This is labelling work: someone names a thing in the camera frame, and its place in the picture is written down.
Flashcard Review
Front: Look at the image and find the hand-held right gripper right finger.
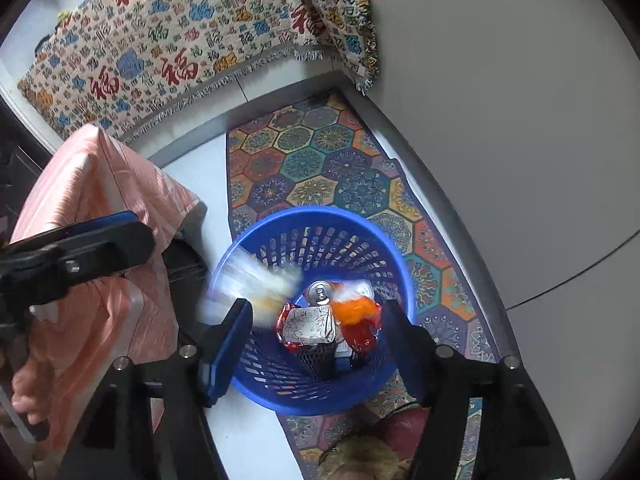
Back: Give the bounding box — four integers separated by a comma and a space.
382, 301, 576, 480

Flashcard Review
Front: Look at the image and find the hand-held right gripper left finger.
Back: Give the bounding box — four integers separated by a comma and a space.
57, 298, 253, 480

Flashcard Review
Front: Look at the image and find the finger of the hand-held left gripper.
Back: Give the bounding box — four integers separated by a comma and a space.
10, 211, 143, 256
30, 220, 157, 306

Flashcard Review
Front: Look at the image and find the red snack wrapper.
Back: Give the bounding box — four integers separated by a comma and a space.
340, 305, 383, 353

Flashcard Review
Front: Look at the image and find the orange snack wrapper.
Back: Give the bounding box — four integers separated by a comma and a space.
332, 295, 378, 326

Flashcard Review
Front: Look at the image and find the silver patterned wrapper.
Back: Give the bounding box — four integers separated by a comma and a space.
277, 304, 335, 351

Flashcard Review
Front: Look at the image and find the black foam mesh net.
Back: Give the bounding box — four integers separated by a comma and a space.
297, 342, 337, 381

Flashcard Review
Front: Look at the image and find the crushed red soda can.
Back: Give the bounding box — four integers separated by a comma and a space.
307, 280, 333, 307

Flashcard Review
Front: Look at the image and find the blue plastic basket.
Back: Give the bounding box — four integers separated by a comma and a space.
207, 205, 416, 417

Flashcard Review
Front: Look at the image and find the person's left hand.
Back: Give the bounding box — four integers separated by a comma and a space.
12, 345, 53, 428

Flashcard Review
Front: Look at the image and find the pink striped tablecloth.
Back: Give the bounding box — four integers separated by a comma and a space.
10, 124, 208, 456

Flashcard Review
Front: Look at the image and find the dark red clothing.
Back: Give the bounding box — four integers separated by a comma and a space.
372, 405, 433, 463

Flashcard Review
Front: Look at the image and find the yellow fuzzy slipper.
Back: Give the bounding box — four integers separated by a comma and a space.
317, 434, 403, 480

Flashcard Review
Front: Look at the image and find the large printed blanket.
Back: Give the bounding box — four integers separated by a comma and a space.
17, 0, 326, 143

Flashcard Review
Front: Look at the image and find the colourful hexagon floor mat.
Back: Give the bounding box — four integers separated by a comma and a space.
225, 90, 501, 480

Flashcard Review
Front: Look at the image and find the grey kitchen cabinet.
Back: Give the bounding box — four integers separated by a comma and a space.
365, 0, 640, 411

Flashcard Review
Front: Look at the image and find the small printed blanket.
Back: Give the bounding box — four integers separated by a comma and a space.
285, 0, 378, 95

